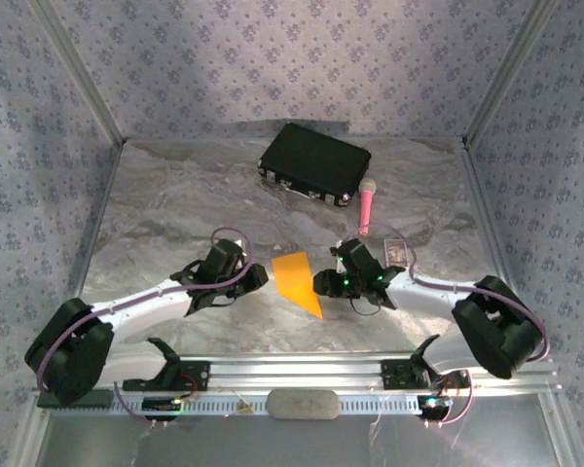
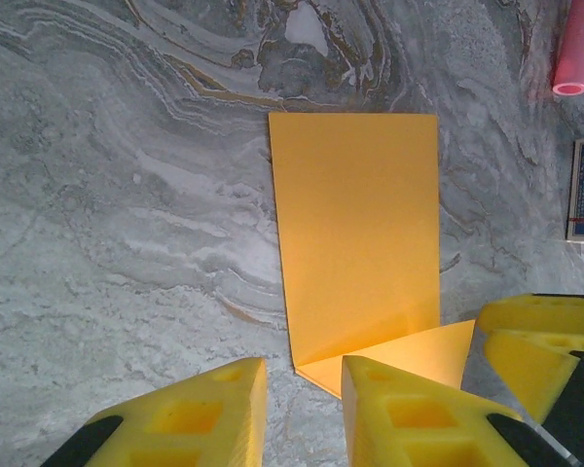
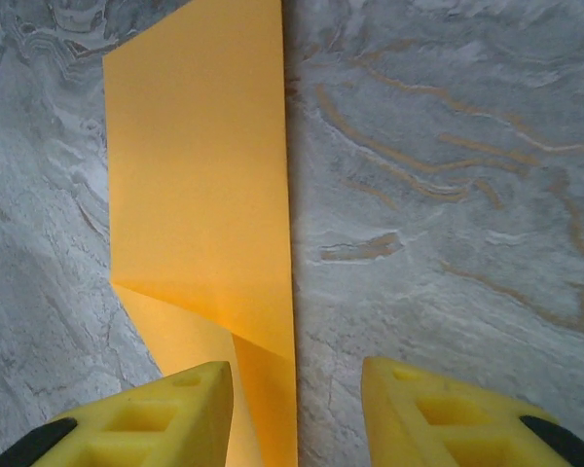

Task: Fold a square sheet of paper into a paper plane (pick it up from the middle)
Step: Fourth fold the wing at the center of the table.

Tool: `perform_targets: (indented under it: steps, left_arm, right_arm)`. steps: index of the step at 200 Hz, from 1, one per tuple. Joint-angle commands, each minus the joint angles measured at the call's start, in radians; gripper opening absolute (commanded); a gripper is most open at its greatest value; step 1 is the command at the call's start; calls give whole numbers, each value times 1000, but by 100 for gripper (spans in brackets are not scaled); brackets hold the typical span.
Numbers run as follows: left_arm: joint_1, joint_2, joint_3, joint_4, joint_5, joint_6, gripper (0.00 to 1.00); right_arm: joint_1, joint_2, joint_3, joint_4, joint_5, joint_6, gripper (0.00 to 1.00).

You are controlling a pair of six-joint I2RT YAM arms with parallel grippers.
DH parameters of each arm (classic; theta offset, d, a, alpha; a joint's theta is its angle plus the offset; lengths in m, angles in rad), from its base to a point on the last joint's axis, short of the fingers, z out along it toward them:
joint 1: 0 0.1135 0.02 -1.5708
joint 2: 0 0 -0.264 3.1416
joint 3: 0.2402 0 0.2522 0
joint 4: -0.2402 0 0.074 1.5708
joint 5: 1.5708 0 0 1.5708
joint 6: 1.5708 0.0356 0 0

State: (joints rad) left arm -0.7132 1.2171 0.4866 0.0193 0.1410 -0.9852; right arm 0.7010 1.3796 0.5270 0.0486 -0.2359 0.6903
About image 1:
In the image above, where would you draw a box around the orange paper sheet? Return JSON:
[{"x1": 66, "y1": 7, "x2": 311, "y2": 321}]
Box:
[{"x1": 271, "y1": 251, "x2": 326, "y2": 321}]

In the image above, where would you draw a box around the pink toy microphone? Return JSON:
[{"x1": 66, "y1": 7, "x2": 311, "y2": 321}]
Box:
[{"x1": 358, "y1": 178, "x2": 379, "y2": 237}]

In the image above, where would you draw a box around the black hard case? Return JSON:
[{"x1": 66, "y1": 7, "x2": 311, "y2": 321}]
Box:
[{"x1": 256, "y1": 122, "x2": 373, "y2": 209}]

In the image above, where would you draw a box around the grey oval pad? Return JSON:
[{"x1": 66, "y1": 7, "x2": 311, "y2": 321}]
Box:
[{"x1": 266, "y1": 388, "x2": 342, "y2": 421}]

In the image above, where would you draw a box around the left circuit board with LED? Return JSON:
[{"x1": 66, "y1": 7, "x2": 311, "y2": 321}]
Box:
[{"x1": 142, "y1": 396, "x2": 184, "y2": 414}]

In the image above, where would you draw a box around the circuit board with led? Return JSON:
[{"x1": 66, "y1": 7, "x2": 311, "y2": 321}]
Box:
[
  {"x1": 142, "y1": 396, "x2": 184, "y2": 414},
  {"x1": 417, "y1": 394, "x2": 454, "y2": 414}
]

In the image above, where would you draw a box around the right circuit board with LED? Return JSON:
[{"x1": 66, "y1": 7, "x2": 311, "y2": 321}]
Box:
[{"x1": 417, "y1": 394, "x2": 454, "y2": 414}]

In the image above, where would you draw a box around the black flat bar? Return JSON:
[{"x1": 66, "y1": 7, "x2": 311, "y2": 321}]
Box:
[{"x1": 37, "y1": 391, "x2": 114, "y2": 409}]

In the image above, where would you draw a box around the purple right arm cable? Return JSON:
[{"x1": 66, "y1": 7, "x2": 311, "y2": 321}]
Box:
[{"x1": 335, "y1": 223, "x2": 551, "y2": 428}]

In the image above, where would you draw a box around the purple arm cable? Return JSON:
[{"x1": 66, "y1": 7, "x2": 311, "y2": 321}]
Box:
[
  {"x1": 335, "y1": 223, "x2": 551, "y2": 428},
  {"x1": 36, "y1": 227, "x2": 253, "y2": 428}
]

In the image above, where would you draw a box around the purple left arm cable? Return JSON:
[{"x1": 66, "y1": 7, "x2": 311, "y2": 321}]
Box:
[{"x1": 36, "y1": 227, "x2": 253, "y2": 428}]

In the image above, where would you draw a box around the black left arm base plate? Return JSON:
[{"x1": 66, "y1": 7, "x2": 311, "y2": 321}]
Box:
[{"x1": 121, "y1": 358, "x2": 211, "y2": 393}]

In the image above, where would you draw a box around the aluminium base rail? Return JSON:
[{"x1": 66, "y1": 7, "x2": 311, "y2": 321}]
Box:
[{"x1": 31, "y1": 353, "x2": 564, "y2": 396}]

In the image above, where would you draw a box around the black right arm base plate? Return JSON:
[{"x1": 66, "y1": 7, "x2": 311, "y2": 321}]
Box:
[{"x1": 380, "y1": 358, "x2": 471, "y2": 390}]

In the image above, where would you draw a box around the slotted grey cable duct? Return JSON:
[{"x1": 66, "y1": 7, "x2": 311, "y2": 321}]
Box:
[{"x1": 41, "y1": 393, "x2": 452, "y2": 417}]

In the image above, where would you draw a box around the aluminium table edge rail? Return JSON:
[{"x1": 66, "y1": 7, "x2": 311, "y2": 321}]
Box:
[
  {"x1": 17, "y1": 140, "x2": 128, "y2": 467},
  {"x1": 459, "y1": 140, "x2": 584, "y2": 467}
]

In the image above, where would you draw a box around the aluminium corner post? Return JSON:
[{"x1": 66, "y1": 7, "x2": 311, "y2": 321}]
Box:
[
  {"x1": 461, "y1": 0, "x2": 564, "y2": 147},
  {"x1": 28, "y1": 0, "x2": 128, "y2": 145}
]

